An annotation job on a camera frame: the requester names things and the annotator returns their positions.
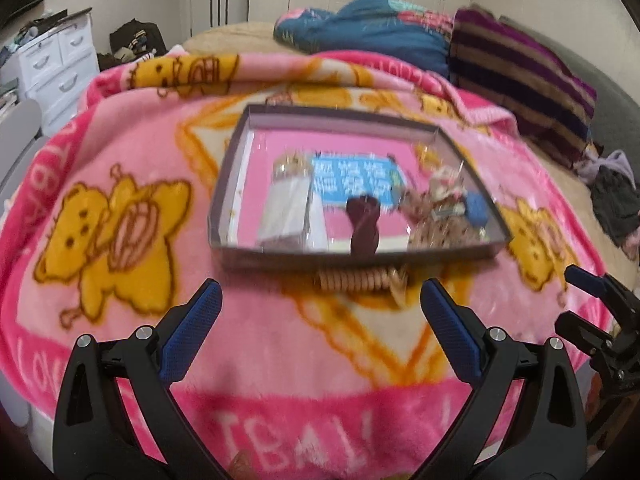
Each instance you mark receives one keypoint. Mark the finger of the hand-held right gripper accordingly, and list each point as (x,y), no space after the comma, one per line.
(585,279)
(580,330)

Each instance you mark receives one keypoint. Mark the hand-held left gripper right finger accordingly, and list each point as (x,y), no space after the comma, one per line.
(450,332)

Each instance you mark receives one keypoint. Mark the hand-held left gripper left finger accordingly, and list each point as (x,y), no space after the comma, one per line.
(195,330)

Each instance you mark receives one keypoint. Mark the grey cardboard box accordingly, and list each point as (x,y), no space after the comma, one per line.
(230,210)

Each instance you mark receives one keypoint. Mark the small blue jewelry box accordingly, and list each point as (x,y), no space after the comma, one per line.
(477,208)

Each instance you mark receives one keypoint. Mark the dark brown hair clip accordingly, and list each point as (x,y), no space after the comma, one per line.
(363,225)

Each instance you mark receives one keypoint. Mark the pink bear print blanket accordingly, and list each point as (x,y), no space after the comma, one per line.
(250,360)

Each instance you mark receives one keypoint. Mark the clear pearl hair accessory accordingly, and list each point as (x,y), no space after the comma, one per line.
(399,285)

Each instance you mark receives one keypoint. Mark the dark clothes pile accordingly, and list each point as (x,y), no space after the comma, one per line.
(617,205)

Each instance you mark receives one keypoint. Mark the lilac cloth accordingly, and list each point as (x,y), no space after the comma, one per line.
(617,162)

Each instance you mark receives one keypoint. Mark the white hair claw clip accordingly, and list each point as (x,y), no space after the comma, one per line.
(446,180)

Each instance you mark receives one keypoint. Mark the small clear plastic bag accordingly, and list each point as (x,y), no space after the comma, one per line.
(285,205)
(317,225)

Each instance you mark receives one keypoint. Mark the yellow hair accessory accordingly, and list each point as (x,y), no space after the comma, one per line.
(426,155)

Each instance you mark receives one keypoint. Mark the purple striped blanket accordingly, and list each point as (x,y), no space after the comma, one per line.
(520,85)

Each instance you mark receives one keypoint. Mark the black bag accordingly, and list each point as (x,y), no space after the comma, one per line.
(135,42)

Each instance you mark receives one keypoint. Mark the white drawer cabinet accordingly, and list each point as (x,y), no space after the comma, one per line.
(60,65)

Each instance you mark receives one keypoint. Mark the blue quilt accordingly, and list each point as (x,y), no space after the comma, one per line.
(370,30)

